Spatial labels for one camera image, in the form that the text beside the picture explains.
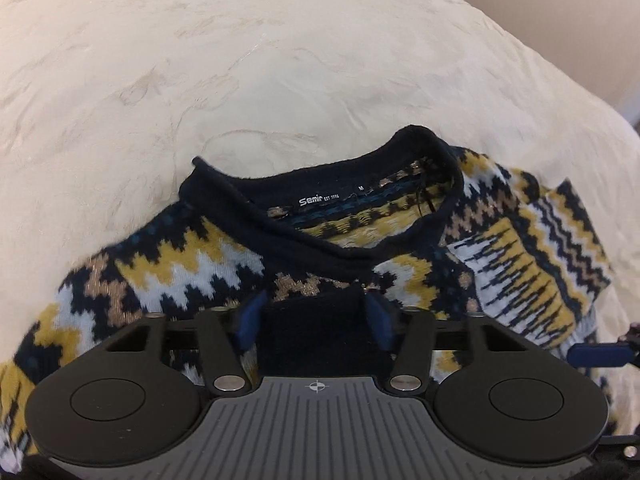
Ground navy yellow white patterned sweater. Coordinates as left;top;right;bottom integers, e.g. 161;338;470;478
1;126;613;474

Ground cream bed cover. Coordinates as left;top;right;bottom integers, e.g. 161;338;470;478
0;0;640;441

